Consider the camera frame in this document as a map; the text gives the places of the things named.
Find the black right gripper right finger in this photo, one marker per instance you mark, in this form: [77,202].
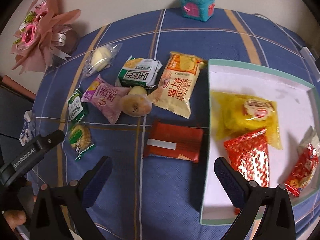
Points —
[278,219]

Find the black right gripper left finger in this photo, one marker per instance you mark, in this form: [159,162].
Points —
[48,221]

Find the small red snack packet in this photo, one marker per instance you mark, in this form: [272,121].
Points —
[303,171]

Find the large red peanut snack bag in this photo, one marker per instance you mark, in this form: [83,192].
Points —
[248,154]

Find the green round biscuit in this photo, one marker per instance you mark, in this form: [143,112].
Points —
[80,140]

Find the small green white packet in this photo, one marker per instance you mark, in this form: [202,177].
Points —
[76,108]

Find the yellow bread package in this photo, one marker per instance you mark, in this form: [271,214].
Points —
[233,115]

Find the purple swiss roll package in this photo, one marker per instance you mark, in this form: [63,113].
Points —
[105,97]

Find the red box-shaped snack pack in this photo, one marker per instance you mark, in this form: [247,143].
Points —
[173,141]

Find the person's left hand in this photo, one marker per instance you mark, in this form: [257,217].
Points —
[15,218]

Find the white blue tissue pack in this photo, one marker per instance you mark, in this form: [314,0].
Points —
[28,130]

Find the small beige sachet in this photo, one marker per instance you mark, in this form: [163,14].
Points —
[310,137]

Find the white tray with teal rim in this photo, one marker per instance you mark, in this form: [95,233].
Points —
[298,109]

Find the round bun in clear wrap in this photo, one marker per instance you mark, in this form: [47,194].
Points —
[136,103]

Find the blue plaid tablecloth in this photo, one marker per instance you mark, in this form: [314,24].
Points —
[153,198]

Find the white bun in clear wrap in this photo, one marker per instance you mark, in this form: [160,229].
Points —
[100,58]

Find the pink flower bouquet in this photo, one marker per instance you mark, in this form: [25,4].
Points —
[44,36]

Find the green white cracker pack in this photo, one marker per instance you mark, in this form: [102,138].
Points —
[138,72]

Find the cream swiss roll package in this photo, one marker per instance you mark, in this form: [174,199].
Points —
[177,82]

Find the teal house-shaped box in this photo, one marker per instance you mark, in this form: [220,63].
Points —
[201,10]

